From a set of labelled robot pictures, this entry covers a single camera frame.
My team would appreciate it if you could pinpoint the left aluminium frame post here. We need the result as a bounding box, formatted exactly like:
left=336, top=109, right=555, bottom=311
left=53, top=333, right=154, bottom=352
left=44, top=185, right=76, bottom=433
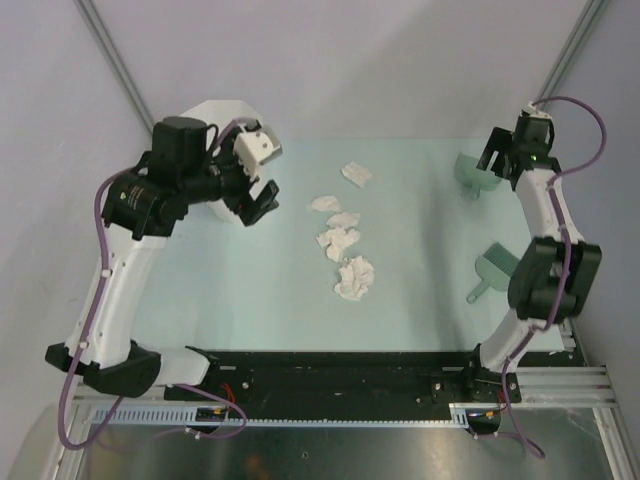
left=73, top=0, right=154, bottom=135

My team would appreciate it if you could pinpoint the right aluminium side rail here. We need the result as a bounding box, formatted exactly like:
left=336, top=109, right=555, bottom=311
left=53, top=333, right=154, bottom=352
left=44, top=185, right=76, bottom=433
left=514, top=319, right=614, bottom=406

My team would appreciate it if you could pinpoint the white faceted waste bin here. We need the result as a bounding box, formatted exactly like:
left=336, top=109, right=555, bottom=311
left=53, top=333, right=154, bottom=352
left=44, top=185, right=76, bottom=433
left=182, top=100, right=272, bottom=225

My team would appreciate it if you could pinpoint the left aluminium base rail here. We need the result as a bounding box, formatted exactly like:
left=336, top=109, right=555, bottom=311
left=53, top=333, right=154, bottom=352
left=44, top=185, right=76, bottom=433
left=72, top=392, right=166, bottom=406

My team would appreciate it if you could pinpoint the green hand brush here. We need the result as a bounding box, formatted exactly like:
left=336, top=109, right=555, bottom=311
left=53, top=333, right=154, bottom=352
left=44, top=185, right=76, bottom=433
left=466, top=242, right=519, bottom=304

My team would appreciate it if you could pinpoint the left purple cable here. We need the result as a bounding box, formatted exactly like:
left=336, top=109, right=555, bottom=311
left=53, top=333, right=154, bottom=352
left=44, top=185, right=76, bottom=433
left=58, top=117, right=259, bottom=451

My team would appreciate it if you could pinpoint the green plastic dustpan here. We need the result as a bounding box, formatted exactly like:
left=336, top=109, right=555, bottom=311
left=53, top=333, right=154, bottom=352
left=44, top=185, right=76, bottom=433
left=454, top=153, right=501, bottom=201

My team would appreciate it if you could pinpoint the large bottom paper scrap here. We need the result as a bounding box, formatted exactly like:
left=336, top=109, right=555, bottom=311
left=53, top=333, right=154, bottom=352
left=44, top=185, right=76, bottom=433
left=333, top=256, right=375, bottom=301

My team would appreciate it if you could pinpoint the grey slotted cable duct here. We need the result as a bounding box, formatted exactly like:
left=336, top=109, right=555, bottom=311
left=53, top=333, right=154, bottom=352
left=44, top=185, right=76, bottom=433
left=90, top=404, right=506, bottom=431

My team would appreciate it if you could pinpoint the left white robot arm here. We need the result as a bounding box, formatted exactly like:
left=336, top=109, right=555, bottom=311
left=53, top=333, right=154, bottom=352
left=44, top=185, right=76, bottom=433
left=45, top=116, right=282, bottom=400

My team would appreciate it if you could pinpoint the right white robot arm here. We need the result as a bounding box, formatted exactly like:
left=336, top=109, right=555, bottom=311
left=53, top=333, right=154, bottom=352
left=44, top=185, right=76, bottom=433
left=461, top=105, right=602, bottom=401

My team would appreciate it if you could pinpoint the aluminium frame post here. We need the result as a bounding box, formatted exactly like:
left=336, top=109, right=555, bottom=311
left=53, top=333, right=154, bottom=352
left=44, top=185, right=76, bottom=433
left=537, top=0, right=611, bottom=100
left=73, top=0, right=154, bottom=135

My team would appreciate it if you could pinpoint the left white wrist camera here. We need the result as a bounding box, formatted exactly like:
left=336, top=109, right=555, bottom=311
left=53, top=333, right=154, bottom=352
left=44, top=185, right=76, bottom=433
left=233, top=125, right=283, bottom=181

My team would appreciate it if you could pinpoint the right aluminium frame post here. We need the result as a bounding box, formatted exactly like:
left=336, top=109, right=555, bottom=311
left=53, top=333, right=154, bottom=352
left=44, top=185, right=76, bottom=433
left=537, top=0, right=611, bottom=100

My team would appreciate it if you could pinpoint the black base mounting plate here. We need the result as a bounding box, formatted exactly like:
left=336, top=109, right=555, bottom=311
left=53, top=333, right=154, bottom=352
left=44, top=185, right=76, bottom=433
left=102, top=351, right=584, bottom=424

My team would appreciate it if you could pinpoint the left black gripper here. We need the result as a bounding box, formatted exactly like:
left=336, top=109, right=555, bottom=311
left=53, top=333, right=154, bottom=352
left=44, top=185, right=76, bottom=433
left=182, top=126, right=279, bottom=224

